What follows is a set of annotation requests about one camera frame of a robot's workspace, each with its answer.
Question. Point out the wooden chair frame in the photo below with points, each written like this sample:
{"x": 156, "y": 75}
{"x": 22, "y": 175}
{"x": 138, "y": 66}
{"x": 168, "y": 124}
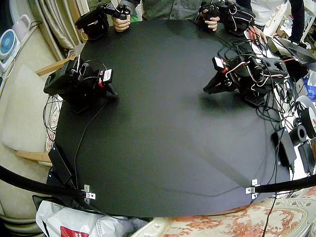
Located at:
{"x": 53, "y": 66}

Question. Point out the black filament spool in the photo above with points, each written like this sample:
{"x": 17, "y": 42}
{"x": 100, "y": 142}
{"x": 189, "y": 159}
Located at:
{"x": 307, "y": 116}

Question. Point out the pink plastic appliance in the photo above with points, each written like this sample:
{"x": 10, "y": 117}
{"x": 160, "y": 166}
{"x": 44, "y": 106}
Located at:
{"x": 22, "y": 26}

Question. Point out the metal mounting bracket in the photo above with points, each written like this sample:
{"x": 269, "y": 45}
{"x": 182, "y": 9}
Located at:
{"x": 89, "y": 193}
{"x": 252, "y": 189}

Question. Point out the white paper sheet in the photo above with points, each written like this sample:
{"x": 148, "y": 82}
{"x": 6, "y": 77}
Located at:
{"x": 256, "y": 48}

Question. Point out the bystander white shirt torso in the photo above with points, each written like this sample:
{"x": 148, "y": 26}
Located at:
{"x": 271, "y": 11}

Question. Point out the white black wrist camera box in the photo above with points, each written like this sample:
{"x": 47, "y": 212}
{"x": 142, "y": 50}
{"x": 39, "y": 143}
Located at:
{"x": 107, "y": 76}
{"x": 219, "y": 63}

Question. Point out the black tape roll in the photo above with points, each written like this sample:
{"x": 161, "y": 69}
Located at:
{"x": 299, "y": 133}

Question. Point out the small blue white fan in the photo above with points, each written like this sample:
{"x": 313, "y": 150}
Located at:
{"x": 8, "y": 45}

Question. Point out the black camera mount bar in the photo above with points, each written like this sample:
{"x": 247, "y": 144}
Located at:
{"x": 286, "y": 185}
{"x": 37, "y": 184}

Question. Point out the black laptop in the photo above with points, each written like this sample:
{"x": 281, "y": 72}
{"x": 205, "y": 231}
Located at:
{"x": 296, "y": 51}

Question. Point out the operator grey shirt torso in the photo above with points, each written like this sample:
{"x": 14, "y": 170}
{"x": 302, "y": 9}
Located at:
{"x": 172, "y": 8}

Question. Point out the bystander dark sleeved forearm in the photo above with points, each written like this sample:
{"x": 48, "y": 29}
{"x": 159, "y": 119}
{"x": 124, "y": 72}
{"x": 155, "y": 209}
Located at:
{"x": 297, "y": 21}

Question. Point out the black power adapter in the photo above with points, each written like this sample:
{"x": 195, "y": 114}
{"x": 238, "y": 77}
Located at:
{"x": 284, "y": 148}
{"x": 59, "y": 163}
{"x": 306, "y": 158}

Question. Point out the black follower robot arm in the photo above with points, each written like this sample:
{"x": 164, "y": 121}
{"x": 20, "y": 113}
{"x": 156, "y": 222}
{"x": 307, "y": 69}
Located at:
{"x": 79, "y": 90}
{"x": 250, "y": 74}

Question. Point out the operator left hand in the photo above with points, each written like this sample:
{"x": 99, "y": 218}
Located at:
{"x": 212, "y": 25}

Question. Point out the white plastic bag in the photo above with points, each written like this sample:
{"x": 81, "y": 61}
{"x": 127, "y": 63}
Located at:
{"x": 66, "y": 222}

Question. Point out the blue white package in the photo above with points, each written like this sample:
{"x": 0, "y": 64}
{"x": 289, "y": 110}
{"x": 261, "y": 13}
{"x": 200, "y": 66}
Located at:
{"x": 311, "y": 85}

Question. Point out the operator right hand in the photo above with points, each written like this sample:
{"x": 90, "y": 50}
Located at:
{"x": 121, "y": 24}

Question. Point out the beige seat cushion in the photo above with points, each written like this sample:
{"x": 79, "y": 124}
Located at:
{"x": 23, "y": 108}

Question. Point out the bystander hand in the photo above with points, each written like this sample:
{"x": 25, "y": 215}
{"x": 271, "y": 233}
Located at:
{"x": 259, "y": 34}

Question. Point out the red patterned cream rug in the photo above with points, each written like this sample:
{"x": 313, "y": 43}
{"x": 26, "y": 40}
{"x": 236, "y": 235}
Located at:
{"x": 234, "y": 221}

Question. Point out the beige curtain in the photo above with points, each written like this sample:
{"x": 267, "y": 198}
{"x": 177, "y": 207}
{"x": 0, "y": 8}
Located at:
{"x": 55, "y": 27}

